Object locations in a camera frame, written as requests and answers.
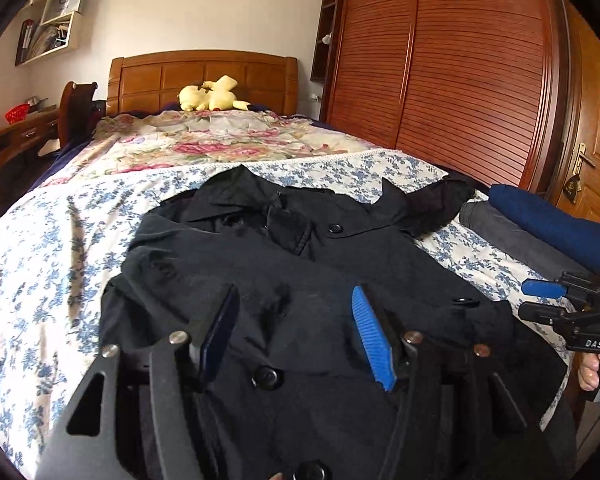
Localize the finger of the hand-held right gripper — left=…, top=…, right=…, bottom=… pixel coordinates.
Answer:
left=517, top=302, right=581, bottom=331
left=521, top=272, right=600, bottom=307

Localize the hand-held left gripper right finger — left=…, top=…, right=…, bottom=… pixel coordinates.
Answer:
left=351, top=286, right=546, bottom=480

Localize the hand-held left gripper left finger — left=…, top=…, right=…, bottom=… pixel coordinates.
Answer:
left=35, top=284, right=241, bottom=480

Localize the black buttoned coat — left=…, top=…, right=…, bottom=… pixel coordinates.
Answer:
left=100, top=164, right=578, bottom=480

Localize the person's right hand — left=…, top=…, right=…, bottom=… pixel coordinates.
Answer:
left=577, top=351, right=600, bottom=394

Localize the folded grey cloth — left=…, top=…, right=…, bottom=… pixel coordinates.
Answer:
left=459, top=201, right=600, bottom=286

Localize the folded navy cloth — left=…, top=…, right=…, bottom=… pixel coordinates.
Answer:
left=487, top=184, right=600, bottom=276

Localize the blue floral bed sheet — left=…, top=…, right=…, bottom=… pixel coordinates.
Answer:
left=0, top=149, right=576, bottom=466

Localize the pink floral quilt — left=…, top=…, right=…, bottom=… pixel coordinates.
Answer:
left=40, top=109, right=381, bottom=188

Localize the yellow plush toy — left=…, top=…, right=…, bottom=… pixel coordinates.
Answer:
left=178, top=75, right=251, bottom=112

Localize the wooden slatted wardrobe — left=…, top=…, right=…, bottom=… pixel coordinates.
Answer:
left=310, top=0, right=581, bottom=196

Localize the wooden bed headboard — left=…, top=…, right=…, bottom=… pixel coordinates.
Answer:
left=105, top=50, right=299, bottom=117

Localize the dark wooden chair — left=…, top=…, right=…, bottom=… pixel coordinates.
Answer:
left=57, top=81, right=103, bottom=146

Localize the wooden desk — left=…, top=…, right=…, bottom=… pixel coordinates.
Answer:
left=0, top=105, right=63, bottom=181

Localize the brass door handle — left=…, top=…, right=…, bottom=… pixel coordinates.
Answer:
left=562, top=142, right=597, bottom=206

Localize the white wall shelf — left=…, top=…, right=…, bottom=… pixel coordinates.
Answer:
left=14, top=0, right=96, bottom=67

